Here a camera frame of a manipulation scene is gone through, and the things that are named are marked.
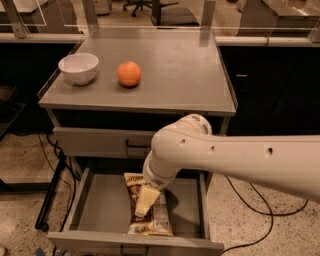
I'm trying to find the open grey middle drawer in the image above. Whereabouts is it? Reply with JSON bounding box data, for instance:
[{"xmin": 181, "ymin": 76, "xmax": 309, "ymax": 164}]
[{"xmin": 48, "ymin": 169, "xmax": 224, "ymax": 256}]

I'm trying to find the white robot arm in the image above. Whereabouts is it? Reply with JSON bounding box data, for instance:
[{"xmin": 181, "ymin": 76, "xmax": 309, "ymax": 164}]
[{"xmin": 143, "ymin": 114, "xmax": 320, "ymax": 203}]

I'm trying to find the black table leg frame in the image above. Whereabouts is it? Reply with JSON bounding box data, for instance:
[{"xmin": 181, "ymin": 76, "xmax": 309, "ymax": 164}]
[{"xmin": 0, "ymin": 135, "xmax": 80, "ymax": 232}]

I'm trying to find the black office chair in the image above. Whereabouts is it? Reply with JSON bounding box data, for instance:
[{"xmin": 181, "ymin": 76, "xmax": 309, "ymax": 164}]
[{"xmin": 122, "ymin": 0, "xmax": 199, "ymax": 27}]

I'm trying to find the closed grey top drawer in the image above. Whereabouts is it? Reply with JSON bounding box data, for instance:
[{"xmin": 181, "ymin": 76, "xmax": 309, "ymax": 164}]
[{"xmin": 54, "ymin": 127, "xmax": 154, "ymax": 159}]

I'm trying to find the brown chip bag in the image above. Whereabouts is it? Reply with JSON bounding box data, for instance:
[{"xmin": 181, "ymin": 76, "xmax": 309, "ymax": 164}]
[{"xmin": 124, "ymin": 173, "xmax": 173, "ymax": 236}]

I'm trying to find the orange fruit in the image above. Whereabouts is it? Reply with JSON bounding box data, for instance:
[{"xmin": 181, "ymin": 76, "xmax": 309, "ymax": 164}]
[{"xmin": 117, "ymin": 61, "xmax": 142, "ymax": 87}]

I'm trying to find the white ceramic bowl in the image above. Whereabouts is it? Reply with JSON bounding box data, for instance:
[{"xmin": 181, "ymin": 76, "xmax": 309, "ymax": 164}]
[{"xmin": 58, "ymin": 53, "xmax": 99, "ymax": 85}]

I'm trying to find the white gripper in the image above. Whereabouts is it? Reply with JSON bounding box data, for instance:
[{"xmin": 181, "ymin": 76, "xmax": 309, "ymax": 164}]
[{"xmin": 135, "ymin": 151, "xmax": 180, "ymax": 217}]

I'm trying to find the black floor cable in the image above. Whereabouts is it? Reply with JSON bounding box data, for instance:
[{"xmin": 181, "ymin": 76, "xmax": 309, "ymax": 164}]
[{"xmin": 220, "ymin": 175, "xmax": 309, "ymax": 256}]

